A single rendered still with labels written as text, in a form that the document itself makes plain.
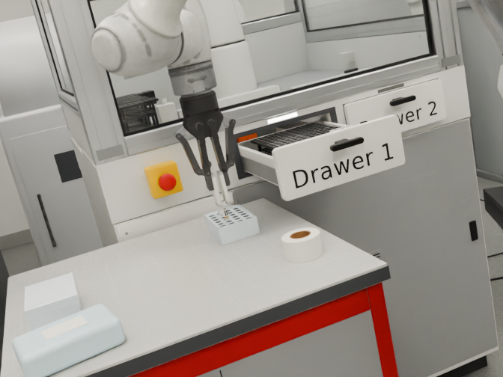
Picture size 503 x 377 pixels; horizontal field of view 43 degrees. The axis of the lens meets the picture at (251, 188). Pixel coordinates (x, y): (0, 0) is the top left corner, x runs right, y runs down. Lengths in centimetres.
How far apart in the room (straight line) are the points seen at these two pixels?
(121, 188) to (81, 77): 27
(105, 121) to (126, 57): 42
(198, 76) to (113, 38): 23
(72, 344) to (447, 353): 131
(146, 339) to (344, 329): 32
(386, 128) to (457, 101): 50
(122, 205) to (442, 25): 96
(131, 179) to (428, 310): 95
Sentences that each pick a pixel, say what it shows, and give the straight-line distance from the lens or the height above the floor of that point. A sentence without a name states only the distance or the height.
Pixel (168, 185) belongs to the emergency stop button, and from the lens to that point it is 144.
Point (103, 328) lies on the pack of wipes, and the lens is 98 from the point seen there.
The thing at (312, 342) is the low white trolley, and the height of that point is 67.
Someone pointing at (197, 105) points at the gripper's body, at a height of 105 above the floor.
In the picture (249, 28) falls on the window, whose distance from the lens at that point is 157.
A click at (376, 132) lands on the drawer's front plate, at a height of 90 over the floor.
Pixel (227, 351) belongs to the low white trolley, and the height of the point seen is 71.
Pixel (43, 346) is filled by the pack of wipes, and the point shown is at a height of 80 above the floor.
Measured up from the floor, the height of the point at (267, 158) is 89.
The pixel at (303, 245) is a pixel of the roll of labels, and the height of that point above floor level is 79.
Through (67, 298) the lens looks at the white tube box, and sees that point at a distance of 111.
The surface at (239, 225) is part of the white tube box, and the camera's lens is 130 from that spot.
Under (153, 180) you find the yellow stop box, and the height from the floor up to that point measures 88.
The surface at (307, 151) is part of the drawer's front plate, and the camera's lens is 129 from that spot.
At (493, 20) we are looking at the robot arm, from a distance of 86.
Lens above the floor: 118
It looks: 15 degrees down
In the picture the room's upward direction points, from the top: 13 degrees counter-clockwise
